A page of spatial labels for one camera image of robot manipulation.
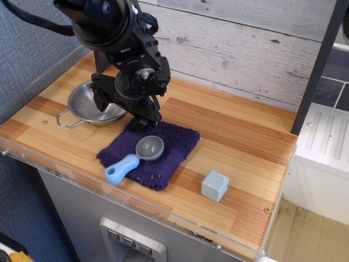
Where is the clear acrylic edge guard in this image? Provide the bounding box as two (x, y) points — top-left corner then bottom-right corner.
(1, 130), (297, 261)

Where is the blue grey measuring scoop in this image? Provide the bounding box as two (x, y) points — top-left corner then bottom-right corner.
(104, 135), (164, 185)

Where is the steel button panel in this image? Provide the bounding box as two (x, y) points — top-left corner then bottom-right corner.
(100, 217), (167, 261)

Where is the purple towel cloth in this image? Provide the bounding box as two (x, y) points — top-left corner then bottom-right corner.
(97, 122), (200, 191)

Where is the yellow black object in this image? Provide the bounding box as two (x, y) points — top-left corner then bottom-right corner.
(1, 233), (33, 262)

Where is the dark grey right post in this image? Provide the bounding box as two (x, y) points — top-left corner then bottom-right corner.
(291, 0), (348, 135)

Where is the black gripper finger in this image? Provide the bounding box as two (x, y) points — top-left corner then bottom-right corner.
(91, 84), (112, 112)
(128, 116), (156, 132)

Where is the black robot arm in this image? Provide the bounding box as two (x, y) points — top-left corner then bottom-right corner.
(54, 1), (171, 132)

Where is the dark grey left post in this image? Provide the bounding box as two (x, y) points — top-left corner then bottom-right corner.
(93, 51), (113, 74)

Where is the dark grey post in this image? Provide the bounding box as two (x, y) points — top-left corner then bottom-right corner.
(291, 0), (348, 135)
(93, 51), (113, 74)

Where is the small steel bowl with handle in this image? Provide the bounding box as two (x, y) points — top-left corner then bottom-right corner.
(56, 81), (127, 129)

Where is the pale grey block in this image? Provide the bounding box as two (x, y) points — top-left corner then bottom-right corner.
(201, 170), (229, 203)

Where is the white toy sink unit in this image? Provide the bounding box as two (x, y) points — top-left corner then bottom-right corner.
(283, 103), (348, 224)

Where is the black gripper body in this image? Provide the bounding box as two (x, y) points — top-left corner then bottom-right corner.
(90, 27), (171, 122)

